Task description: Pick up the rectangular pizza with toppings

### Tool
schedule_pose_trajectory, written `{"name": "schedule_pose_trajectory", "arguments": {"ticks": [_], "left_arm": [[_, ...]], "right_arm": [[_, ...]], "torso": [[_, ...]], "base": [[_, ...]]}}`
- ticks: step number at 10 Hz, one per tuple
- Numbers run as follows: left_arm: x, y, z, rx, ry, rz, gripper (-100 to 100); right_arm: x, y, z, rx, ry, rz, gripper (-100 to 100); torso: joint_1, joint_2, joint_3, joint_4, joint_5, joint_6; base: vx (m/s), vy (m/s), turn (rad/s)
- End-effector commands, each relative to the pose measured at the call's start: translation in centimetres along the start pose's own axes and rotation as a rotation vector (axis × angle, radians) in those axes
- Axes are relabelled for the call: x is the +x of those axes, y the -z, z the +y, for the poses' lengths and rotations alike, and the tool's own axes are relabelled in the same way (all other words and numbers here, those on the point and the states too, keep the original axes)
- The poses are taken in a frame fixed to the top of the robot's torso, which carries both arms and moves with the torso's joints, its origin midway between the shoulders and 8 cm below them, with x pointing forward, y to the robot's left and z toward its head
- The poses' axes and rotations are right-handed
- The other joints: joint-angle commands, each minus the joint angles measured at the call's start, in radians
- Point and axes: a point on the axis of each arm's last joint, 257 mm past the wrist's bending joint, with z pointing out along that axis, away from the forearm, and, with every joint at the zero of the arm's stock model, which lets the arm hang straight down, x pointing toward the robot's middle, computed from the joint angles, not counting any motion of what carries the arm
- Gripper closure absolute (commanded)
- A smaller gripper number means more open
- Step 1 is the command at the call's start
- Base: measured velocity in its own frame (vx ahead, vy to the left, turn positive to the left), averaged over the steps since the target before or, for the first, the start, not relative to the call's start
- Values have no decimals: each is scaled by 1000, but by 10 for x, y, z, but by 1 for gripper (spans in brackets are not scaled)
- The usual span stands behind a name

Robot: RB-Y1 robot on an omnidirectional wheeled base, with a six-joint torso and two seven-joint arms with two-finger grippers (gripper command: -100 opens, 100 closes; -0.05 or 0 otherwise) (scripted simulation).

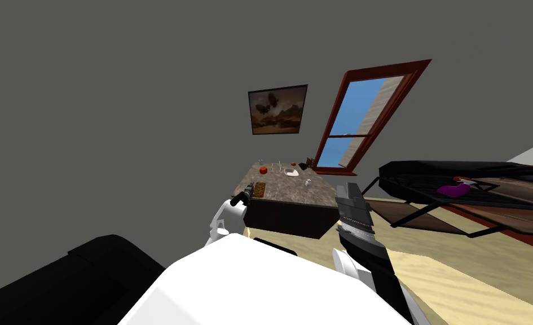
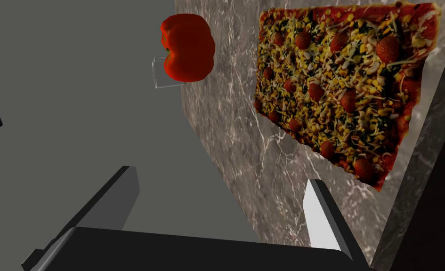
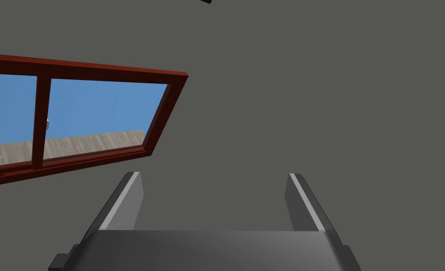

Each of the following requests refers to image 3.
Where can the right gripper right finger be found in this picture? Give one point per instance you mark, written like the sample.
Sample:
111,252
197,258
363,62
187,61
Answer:
305,209

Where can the red-brown framed window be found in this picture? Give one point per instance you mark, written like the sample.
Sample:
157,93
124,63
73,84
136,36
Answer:
94,109

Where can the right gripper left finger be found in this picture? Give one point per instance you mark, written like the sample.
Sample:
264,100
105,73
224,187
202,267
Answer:
122,207

